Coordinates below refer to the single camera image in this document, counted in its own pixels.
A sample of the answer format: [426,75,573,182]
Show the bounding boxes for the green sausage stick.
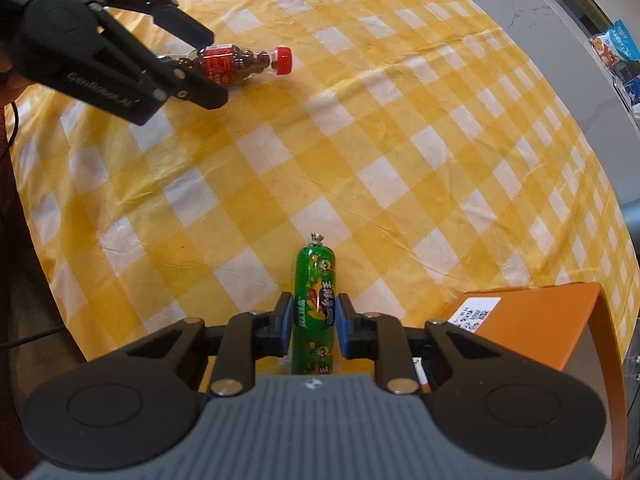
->
[292,233,336,375]

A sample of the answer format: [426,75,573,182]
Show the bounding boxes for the small cola bottle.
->
[160,44,293,86]

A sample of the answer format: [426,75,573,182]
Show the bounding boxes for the orange cardboard box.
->
[422,282,627,479]

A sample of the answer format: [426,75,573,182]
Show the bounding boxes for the yellow checkered tablecloth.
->
[6,0,639,359]

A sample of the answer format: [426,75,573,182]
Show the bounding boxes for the blue snack bag on counter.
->
[589,20,640,68]

